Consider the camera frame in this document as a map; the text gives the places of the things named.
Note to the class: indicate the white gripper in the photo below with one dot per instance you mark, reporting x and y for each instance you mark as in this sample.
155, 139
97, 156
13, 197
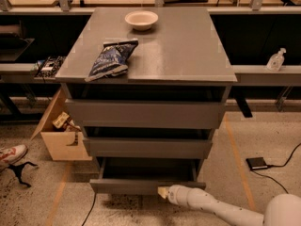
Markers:
174, 193

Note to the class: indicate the grey bottom drawer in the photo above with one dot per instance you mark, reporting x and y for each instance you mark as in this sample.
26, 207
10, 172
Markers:
143, 176

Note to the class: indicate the grey drawer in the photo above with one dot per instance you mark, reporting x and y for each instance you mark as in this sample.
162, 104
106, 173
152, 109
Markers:
143, 176
147, 142
146, 114

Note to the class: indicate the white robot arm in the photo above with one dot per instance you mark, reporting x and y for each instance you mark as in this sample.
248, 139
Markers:
282, 210

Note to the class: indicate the grey middle drawer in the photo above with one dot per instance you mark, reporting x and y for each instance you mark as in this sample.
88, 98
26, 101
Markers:
147, 142

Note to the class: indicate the grey drawer cabinet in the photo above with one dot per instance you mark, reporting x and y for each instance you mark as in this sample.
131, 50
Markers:
180, 58

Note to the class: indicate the grey top drawer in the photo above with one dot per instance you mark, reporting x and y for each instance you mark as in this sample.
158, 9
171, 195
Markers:
146, 114

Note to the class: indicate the black foot pedal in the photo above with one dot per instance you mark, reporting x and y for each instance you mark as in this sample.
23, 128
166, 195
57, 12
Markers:
256, 163

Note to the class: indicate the cardboard box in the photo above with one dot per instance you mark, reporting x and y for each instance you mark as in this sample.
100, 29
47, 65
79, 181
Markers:
61, 144

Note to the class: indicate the small packet in box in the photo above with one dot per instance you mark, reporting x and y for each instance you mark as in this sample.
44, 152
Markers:
61, 120

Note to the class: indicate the blue chip bag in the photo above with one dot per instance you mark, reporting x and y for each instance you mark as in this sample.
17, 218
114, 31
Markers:
112, 61

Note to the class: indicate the white red sneaker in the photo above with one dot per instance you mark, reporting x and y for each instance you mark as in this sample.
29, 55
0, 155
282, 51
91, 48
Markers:
12, 154

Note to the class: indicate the black white composition notebook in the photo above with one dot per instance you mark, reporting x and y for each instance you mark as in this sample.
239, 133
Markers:
47, 68

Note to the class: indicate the clear hand sanitizer bottle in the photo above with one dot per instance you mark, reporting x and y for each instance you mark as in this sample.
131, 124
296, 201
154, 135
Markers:
276, 60

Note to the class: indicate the white paper bowl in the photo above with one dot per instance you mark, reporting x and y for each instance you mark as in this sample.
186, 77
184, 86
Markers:
141, 20

